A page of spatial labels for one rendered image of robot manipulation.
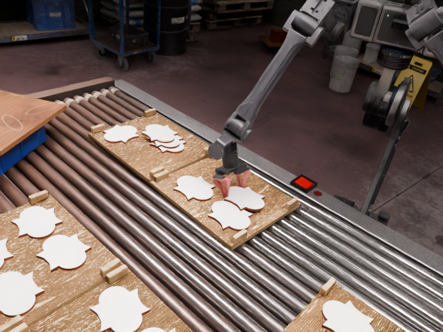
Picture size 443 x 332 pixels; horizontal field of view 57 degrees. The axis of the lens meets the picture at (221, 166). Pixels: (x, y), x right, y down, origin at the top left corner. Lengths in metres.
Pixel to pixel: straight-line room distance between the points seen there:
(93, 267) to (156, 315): 0.23
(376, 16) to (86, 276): 1.43
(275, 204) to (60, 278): 0.73
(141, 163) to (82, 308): 0.66
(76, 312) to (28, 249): 0.26
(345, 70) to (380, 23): 3.25
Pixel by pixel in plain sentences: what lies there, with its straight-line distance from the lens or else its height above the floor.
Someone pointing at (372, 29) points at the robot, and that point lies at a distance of 1.86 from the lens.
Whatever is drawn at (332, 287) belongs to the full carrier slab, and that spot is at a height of 0.94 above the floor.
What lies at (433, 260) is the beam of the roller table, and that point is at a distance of 1.51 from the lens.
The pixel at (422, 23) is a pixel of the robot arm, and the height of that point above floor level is 1.58.
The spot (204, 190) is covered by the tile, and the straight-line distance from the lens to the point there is 1.44.
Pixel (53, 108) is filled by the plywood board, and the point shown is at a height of 1.04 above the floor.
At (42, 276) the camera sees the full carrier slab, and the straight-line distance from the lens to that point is 1.20.
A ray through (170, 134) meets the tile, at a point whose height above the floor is 0.97.
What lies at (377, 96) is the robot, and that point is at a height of 1.16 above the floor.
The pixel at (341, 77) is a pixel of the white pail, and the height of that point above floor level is 0.19.
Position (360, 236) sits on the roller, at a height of 0.91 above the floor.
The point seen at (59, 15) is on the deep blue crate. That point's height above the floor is 0.32.
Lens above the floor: 1.81
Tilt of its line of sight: 33 degrees down
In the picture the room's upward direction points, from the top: 8 degrees clockwise
